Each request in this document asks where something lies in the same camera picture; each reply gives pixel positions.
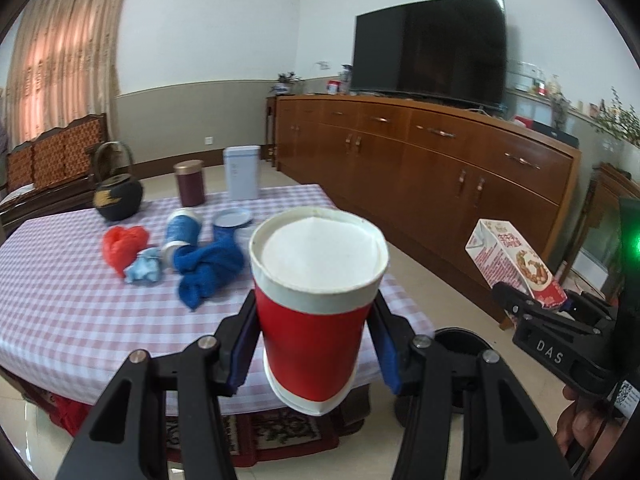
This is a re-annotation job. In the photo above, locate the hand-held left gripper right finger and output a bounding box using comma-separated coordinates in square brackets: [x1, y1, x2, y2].
[368, 292, 574, 480]

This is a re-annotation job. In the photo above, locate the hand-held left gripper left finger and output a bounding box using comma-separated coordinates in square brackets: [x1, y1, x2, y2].
[55, 290, 262, 480]

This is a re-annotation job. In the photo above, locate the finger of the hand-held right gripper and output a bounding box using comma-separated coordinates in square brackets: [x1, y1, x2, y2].
[564, 291, 622, 334]
[491, 281, 542, 331]

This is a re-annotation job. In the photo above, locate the white and red milk carton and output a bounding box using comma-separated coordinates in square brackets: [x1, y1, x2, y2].
[465, 218, 569, 311]

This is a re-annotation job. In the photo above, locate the red paper cup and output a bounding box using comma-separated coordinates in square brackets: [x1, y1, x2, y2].
[248, 206, 390, 417]

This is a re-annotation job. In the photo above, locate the red plastic bag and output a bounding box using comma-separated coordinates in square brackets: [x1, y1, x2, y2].
[102, 226, 151, 278]

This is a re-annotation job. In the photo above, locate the person's right hand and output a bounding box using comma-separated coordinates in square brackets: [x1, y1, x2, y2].
[552, 385, 626, 461]

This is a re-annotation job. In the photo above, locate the patterned red rug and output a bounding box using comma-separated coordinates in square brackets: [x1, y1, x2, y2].
[47, 392, 341, 468]

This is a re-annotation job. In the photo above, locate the blue cloth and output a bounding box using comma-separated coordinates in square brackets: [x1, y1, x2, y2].
[172, 237, 247, 311]

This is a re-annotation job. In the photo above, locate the light blue crumpled tissue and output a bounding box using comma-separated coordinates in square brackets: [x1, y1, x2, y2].
[123, 247, 164, 286]

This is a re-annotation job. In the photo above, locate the blue paper cup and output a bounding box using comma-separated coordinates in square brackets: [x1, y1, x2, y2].
[162, 209, 202, 273]

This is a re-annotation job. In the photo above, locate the brown wooden sideboard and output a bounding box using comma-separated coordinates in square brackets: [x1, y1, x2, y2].
[275, 94, 584, 324]

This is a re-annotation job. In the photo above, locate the checkered tablecloth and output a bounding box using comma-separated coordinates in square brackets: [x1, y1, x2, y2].
[0, 183, 436, 417]

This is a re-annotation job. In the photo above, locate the black box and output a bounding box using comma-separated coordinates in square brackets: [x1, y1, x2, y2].
[544, 127, 581, 149]

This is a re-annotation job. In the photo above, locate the maroon canister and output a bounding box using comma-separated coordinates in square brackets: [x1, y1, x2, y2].
[173, 160, 207, 207]

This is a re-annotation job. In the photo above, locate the white tin box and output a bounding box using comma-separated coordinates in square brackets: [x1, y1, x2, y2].
[223, 145, 262, 200]

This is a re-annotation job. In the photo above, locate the leafy green plant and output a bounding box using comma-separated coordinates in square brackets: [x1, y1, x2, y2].
[595, 87, 640, 147]

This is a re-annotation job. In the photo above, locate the black teapot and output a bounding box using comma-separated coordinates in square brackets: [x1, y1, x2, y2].
[93, 141, 145, 222]

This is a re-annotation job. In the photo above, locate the black television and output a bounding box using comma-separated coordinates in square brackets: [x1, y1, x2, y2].
[350, 0, 509, 109]

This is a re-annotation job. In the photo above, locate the wooden sofa bench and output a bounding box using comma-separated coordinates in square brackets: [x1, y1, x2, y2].
[0, 112, 114, 233]

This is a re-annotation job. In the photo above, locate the small potted plant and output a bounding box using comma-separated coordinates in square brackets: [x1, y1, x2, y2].
[272, 72, 305, 96]

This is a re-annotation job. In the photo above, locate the beige curtain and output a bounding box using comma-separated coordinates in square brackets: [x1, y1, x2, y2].
[0, 0, 137, 161]

